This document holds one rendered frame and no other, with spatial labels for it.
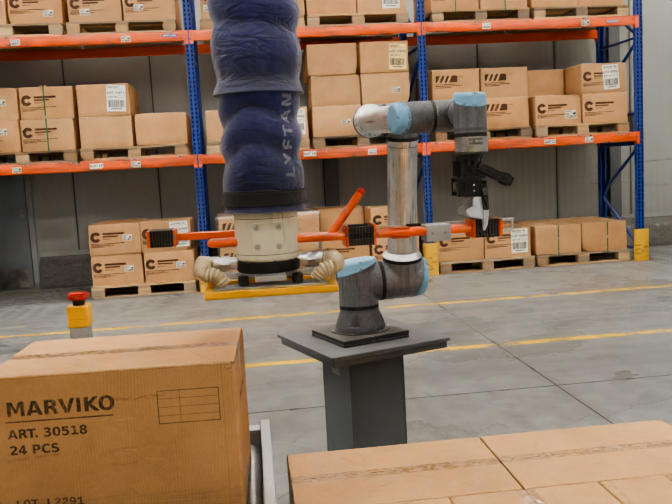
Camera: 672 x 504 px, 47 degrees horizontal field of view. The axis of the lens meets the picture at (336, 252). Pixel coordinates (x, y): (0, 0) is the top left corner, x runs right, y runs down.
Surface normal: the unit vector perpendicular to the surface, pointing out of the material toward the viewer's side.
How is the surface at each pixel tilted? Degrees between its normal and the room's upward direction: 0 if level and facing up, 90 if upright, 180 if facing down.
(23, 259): 90
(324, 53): 90
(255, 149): 74
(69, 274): 89
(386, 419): 90
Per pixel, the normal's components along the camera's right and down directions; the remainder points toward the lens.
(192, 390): 0.07, 0.11
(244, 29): -0.22, -0.17
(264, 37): 0.25, -0.08
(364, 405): 0.45, 0.07
